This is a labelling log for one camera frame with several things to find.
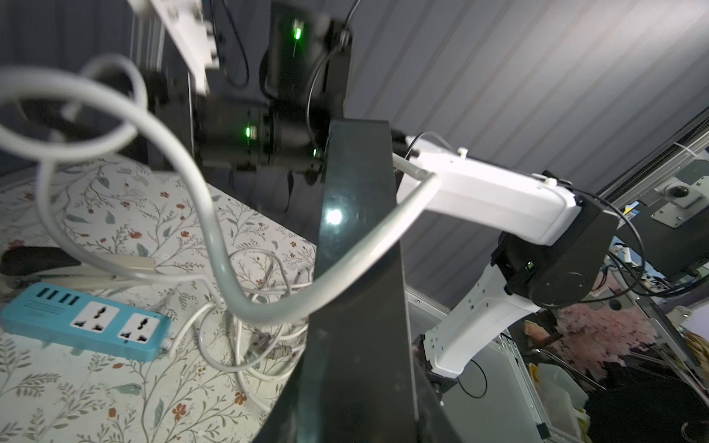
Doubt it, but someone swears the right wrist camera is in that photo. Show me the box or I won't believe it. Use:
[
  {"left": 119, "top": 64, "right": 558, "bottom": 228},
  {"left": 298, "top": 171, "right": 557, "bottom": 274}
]
[{"left": 129, "top": 1, "right": 220, "bottom": 96}]

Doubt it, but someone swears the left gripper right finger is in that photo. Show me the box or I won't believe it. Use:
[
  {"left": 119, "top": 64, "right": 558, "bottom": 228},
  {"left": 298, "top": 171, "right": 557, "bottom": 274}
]
[{"left": 413, "top": 363, "right": 460, "bottom": 443}]

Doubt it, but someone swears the white cord of teal strip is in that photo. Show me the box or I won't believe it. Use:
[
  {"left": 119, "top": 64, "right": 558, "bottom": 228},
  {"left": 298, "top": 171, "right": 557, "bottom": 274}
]
[{"left": 160, "top": 245, "right": 311, "bottom": 413}]

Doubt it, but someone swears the white cord of black strip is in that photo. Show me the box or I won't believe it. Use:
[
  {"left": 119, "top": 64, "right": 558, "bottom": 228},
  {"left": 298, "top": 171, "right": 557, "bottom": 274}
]
[{"left": 0, "top": 54, "right": 441, "bottom": 328}]

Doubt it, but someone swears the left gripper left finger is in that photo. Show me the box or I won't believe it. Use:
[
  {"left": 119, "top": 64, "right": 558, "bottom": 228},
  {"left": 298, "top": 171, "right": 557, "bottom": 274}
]
[{"left": 254, "top": 360, "right": 310, "bottom": 443}]

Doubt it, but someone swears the black power strip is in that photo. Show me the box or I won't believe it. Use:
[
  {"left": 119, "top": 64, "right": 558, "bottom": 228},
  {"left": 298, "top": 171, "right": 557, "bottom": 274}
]
[{"left": 295, "top": 119, "right": 415, "bottom": 442}]

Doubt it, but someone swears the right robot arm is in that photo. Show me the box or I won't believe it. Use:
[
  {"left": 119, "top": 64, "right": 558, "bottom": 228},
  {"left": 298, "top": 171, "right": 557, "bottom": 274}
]
[{"left": 131, "top": 1, "right": 619, "bottom": 380}]

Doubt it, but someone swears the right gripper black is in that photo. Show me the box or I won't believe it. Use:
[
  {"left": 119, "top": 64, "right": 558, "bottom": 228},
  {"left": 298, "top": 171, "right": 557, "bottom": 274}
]
[{"left": 119, "top": 49, "right": 195, "bottom": 172}]

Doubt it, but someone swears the teal power strip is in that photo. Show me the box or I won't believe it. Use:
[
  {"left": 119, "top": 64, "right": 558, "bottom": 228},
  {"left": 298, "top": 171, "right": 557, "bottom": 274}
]
[{"left": 1, "top": 282, "right": 172, "bottom": 363}]

